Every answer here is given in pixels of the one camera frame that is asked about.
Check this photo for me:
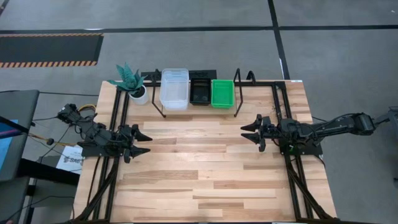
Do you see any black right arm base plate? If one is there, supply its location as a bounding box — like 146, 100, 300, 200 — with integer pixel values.
278, 133, 323, 156

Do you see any black plastic basket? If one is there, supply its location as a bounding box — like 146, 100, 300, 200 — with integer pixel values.
189, 77, 212, 106

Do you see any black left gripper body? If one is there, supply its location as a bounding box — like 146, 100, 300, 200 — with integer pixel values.
117, 124, 137, 164

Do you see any artificial plant in white pot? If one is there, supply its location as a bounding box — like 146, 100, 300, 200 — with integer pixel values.
107, 62, 150, 106

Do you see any black chair base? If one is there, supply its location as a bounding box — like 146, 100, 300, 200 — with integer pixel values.
374, 106, 398, 135

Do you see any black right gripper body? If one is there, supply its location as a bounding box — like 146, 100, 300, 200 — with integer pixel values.
259, 115, 284, 152

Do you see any blue panel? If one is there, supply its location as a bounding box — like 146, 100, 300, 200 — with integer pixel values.
0, 119, 19, 172

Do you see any black aluminium rig frame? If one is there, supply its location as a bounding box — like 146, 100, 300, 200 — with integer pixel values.
74, 80, 340, 223

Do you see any grey cart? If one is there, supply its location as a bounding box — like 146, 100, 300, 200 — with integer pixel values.
0, 90, 40, 182

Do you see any white printed paper sheet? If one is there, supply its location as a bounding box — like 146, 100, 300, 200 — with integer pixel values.
55, 145, 84, 174

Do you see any green plastic basket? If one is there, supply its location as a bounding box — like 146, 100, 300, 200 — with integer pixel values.
211, 79, 235, 109

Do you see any black hazard-striped floor mat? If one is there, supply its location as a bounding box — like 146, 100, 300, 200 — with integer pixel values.
0, 33, 104, 68

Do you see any black side bench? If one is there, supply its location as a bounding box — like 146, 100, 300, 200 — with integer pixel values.
17, 158, 81, 187

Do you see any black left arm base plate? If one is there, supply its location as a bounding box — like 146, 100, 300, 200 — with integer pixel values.
81, 136, 127, 157

